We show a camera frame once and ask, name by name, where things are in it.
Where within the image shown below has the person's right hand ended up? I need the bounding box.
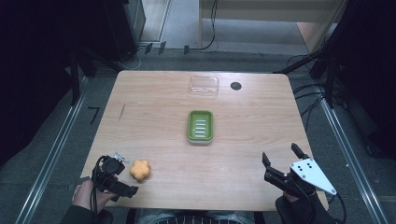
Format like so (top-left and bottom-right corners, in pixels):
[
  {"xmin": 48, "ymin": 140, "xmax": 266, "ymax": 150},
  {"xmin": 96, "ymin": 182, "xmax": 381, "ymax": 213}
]
[{"xmin": 281, "ymin": 189, "xmax": 316, "ymax": 210}]

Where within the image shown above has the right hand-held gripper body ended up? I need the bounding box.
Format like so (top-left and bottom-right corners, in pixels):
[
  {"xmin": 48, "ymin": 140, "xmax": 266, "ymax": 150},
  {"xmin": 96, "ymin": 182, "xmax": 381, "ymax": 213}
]
[{"xmin": 263, "ymin": 158, "xmax": 338, "ymax": 199}]

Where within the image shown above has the clear plastic container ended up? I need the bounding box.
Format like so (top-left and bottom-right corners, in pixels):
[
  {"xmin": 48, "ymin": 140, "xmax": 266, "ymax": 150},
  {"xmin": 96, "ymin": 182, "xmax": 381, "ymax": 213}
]
[{"xmin": 189, "ymin": 75, "xmax": 220, "ymax": 97}]

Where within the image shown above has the metal floor rail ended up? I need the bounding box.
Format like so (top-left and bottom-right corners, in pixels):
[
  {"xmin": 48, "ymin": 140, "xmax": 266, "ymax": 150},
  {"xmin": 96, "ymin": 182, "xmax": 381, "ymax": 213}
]
[
  {"xmin": 313, "ymin": 83, "xmax": 389, "ymax": 224},
  {"xmin": 14, "ymin": 77, "xmax": 90, "ymax": 224}
]

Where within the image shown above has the green soap dish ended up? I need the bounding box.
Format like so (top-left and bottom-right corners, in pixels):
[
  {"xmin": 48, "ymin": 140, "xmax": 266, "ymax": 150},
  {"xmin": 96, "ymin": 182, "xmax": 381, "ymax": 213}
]
[{"xmin": 186, "ymin": 109, "xmax": 215, "ymax": 145}]

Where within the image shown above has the black hanging cable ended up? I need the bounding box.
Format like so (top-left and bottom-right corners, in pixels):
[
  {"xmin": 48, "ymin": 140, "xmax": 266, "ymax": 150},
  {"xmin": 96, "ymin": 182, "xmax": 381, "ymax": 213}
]
[{"xmin": 188, "ymin": 0, "xmax": 219, "ymax": 52}]

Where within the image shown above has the person's left hand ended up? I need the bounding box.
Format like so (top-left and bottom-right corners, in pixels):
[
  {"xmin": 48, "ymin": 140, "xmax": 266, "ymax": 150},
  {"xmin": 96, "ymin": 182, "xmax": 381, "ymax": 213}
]
[{"xmin": 72, "ymin": 179, "xmax": 117, "ymax": 213}]

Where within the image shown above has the white floor cable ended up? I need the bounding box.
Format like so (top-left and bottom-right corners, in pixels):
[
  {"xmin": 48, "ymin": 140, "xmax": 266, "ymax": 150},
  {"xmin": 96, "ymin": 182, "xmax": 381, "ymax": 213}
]
[{"xmin": 117, "ymin": 46, "xmax": 148, "ymax": 71}]

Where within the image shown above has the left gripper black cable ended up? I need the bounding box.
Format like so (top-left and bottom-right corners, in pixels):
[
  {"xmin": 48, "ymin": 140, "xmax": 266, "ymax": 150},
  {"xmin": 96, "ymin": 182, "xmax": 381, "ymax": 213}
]
[{"xmin": 89, "ymin": 155, "xmax": 106, "ymax": 222}]

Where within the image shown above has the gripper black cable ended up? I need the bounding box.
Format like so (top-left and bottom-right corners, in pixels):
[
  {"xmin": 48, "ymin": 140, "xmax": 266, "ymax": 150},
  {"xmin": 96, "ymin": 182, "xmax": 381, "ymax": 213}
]
[
  {"xmin": 89, "ymin": 155, "xmax": 106, "ymax": 222},
  {"xmin": 333, "ymin": 191, "xmax": 347, "ymax": 224}
]

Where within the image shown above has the bundle of black floor cables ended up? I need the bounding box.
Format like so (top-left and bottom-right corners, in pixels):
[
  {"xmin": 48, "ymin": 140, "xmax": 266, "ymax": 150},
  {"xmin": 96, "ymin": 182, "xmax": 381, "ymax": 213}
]
[{"xmin": 286, "ymin": 53, "xmax": 331, "ymax": 132}]

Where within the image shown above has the orange flower-shaped soap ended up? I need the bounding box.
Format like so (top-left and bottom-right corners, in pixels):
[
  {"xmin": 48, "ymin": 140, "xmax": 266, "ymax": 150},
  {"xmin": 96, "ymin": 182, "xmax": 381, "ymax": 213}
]
[{"xmin": 129, "ymin": 160, "xmax": 151, "ymax": 183}]

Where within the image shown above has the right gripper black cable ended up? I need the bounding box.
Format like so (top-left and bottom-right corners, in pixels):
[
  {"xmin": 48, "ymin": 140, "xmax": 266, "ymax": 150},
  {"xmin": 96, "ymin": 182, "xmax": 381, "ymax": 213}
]
[{"xmin": 333, "ymin": 191, "xmax": 347, "ymax": 224}]

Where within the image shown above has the black cabinet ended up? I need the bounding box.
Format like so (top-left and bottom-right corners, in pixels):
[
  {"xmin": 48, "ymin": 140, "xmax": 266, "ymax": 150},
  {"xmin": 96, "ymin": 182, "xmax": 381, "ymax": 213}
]
[{"xmin": 102, "ymin": 0, "xmax": 148, "ymax": 63}]

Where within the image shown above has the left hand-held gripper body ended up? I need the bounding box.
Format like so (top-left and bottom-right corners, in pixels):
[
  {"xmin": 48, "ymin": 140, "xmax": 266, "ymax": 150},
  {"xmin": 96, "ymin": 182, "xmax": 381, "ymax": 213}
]
[{"xmin": 92, "ymin": 151, "xmax": 131, "ymax": 203}]

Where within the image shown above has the beige wooden furniture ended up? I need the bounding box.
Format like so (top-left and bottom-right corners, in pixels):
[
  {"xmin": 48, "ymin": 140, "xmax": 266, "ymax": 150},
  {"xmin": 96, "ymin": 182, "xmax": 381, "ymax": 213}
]
[{"xmin": 198, "ymin": 0, "xmax": 348, "ymax": 54}]

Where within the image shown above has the person's striped clothing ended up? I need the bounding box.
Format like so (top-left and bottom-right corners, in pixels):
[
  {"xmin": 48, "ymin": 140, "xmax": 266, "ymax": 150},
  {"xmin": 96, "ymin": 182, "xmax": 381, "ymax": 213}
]
[{"xmin": 135, "ymin": 208, "xmax": 257, "ymax": 224}]

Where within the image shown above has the black metal stand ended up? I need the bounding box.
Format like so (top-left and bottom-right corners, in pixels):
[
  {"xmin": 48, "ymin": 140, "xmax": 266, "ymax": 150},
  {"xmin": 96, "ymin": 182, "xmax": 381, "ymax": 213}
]
[
  {"xmin": 68, "ymin": 46, "xmax": 126, "ymax": 107},
  {"xmin": 273, "ymin": 0, "xmax": 356, "ymax": 109}
]

